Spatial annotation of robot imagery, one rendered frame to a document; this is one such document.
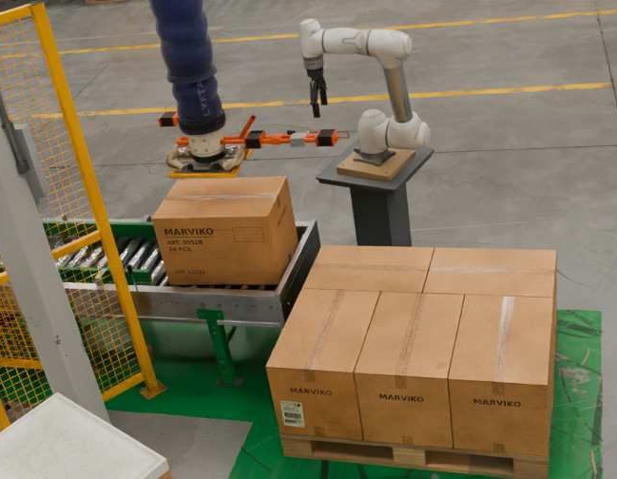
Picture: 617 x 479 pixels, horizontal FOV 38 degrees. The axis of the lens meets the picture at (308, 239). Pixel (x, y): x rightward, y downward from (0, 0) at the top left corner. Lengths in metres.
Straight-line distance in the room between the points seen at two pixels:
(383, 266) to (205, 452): 1.25
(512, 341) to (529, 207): 2.14
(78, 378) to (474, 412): 1.71
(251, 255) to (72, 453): 1.67
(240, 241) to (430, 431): 1.28
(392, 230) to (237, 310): 1.13
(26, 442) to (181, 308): 1.56
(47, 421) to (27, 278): 0.73
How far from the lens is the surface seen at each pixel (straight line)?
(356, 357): 3.92
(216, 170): 4.29
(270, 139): 4.22
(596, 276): 5.31
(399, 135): 4.77
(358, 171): 4.87
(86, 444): 3.11
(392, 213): 5.04
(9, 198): 3.59
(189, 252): 4.49
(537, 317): 4.07
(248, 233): 4.32
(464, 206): 6.01
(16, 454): 3.18
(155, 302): 4.59
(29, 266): 3.71
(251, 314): 4.40
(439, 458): 4.17
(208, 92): 4.18
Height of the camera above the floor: 3.00
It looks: 31 degrees down
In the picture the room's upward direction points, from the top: 10 degrees counter-clockwise
